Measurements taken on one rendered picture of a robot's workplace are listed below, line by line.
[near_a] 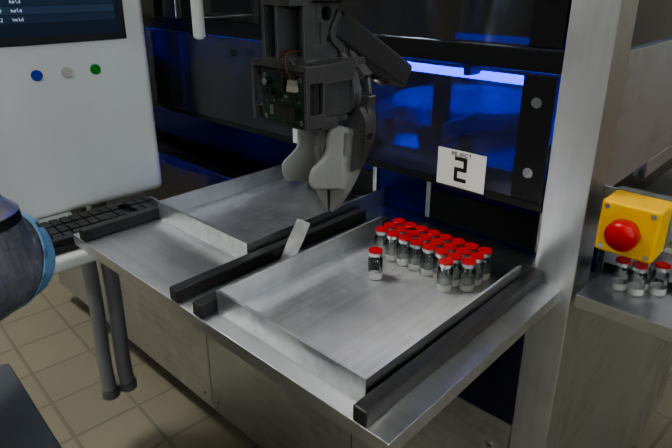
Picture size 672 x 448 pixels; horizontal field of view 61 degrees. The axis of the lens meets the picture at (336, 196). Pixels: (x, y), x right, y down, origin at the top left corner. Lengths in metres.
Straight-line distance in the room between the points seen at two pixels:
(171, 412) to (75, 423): 0.29
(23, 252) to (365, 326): 0.43
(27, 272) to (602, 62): 0.75
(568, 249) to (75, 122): 1.03
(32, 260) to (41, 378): 1.52
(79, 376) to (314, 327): 1.59
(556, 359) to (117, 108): 1.04
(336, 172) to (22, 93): 0.92
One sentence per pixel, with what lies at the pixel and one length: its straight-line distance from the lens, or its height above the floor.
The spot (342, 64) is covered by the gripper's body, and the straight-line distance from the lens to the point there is 0.49.
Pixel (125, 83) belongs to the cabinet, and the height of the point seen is 1.07.
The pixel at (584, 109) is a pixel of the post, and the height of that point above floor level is 1.14.
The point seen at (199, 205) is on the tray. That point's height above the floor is 0.88.
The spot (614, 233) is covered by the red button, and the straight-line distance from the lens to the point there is 0.80.
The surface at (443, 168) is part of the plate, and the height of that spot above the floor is 1.02.
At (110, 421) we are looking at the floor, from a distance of 2.05.
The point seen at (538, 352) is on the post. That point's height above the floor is 0.76.
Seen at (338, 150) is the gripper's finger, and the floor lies 1.15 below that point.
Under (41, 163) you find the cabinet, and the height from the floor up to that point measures 0.93.
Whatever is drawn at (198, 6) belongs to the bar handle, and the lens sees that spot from 1.22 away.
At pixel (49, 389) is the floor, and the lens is 2.25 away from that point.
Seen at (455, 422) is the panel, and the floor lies 0.54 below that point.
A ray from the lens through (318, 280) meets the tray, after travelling 0.85.
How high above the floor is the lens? 1.30
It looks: 21 degrees down
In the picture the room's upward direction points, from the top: straight up
